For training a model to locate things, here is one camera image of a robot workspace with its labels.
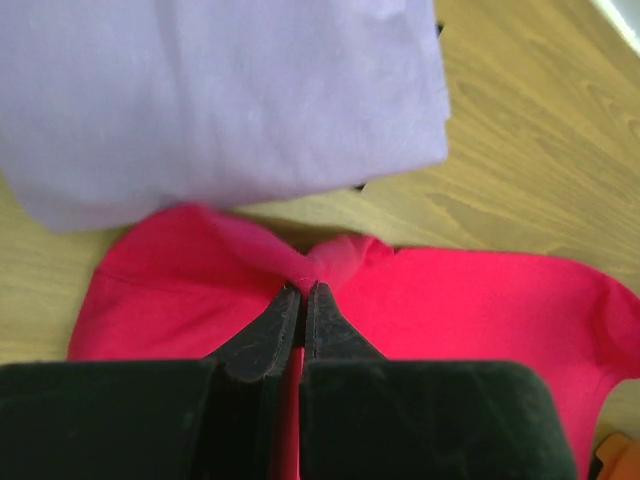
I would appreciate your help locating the red t shirt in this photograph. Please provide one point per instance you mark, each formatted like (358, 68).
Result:
(184, 281)

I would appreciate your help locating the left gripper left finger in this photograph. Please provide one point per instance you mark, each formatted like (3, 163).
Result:
(263, 347)

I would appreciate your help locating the folded lilac t shirt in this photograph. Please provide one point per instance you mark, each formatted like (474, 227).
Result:
(111, 110)

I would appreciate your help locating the orange plastic basket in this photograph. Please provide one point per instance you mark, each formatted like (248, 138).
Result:
(616, 458)

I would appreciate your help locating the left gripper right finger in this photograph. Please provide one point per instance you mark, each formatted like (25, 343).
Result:
(329, 335)

